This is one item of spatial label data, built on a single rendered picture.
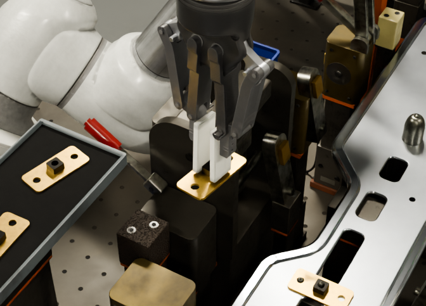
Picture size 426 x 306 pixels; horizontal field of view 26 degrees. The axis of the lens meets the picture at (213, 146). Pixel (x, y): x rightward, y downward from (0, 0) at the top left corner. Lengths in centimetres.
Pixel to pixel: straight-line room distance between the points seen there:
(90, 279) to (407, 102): 63
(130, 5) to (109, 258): 191
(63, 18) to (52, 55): 7
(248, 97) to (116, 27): 248
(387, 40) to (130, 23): 187
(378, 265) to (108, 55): 64
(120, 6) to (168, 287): 240
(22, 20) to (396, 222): 74
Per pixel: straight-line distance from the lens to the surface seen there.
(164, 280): 116
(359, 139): 146
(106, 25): 338
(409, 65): 162
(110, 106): 165
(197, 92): 95
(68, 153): 120
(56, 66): 166
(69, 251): 170
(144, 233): 118
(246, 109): 91
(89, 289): 164
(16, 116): 170
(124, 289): 115
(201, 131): 98
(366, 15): 152
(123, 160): 119
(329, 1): 155
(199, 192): 100
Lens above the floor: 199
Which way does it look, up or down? 44 degrees down
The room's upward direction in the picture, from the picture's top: straight up
